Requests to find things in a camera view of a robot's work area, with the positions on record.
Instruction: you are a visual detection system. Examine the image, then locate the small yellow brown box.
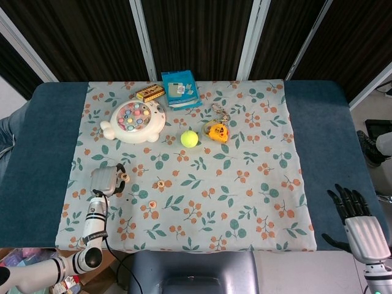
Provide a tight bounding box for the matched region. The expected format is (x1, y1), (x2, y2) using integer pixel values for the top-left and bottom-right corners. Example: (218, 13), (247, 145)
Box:
(136, 84), (166, 103)

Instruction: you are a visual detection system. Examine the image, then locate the yellow tape measure keychain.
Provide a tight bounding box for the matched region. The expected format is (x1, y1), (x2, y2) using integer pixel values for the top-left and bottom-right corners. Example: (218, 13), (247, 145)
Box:
(201, 103), (231, 144)

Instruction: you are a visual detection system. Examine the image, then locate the dark folding partition screen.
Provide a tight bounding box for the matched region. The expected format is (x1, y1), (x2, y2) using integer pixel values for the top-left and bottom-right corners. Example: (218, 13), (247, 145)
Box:
(0, 0), (392, 107)

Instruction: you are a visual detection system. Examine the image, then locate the red white snack packet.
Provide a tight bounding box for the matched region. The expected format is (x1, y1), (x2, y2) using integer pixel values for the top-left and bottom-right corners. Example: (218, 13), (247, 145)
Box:
(50, 274), (82, 294)

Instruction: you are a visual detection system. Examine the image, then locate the black shoe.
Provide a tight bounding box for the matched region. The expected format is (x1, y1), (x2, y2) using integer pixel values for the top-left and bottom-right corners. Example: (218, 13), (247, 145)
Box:
(356, 130), (383, 168)

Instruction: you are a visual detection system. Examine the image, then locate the black flat box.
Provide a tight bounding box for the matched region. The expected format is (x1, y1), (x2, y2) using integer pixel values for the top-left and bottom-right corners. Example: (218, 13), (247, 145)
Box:
(364, 119), (392, 139)

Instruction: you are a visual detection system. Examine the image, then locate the blue card box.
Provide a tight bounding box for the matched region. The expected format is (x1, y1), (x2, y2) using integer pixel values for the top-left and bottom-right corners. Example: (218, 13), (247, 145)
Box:
(161, 70), (203, 111)

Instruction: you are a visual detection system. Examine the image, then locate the white seal fishing toy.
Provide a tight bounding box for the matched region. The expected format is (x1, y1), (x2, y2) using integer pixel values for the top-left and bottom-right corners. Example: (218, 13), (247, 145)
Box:
(100, 99), (167, 144)

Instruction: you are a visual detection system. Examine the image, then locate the floral printed tablecloth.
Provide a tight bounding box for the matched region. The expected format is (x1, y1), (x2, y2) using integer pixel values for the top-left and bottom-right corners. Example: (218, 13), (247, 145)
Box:
(55, 78), (318, 254)

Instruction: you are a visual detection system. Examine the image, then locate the yellow-green tennis ball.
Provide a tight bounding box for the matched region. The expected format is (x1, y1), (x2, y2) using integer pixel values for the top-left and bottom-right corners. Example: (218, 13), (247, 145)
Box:
(180, 130), (200, 149)

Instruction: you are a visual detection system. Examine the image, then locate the grey robot torso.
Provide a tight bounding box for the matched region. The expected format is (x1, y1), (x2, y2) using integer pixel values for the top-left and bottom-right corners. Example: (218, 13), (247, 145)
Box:
(127, 250), (260, 294)

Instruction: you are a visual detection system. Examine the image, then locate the blue jeans leg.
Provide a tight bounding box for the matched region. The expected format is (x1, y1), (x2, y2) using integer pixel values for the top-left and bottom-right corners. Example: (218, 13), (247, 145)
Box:
(0, 102), (30, 181)

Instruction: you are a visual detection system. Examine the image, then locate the colourful patterned packet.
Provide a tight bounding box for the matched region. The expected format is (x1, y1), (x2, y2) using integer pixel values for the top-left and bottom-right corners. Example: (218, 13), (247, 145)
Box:
(0, 248), (59, 270)

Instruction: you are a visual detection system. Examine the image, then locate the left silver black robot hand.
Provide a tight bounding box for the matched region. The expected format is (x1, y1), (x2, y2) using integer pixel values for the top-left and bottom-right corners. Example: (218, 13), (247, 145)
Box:
(90, 163), (131, 197)

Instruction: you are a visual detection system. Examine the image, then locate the light grey trouser leg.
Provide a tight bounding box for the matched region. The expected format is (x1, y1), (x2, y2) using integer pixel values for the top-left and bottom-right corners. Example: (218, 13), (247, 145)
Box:
(375, 132), (392, 157)

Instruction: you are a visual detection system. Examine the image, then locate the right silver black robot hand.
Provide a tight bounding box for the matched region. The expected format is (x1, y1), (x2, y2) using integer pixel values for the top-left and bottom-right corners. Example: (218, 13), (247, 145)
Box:
(321, 183), (391, 265)

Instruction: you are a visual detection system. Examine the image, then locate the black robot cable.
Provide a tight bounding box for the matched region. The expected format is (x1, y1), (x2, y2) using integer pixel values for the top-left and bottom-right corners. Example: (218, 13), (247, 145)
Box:
(93, 189), (145, 294)

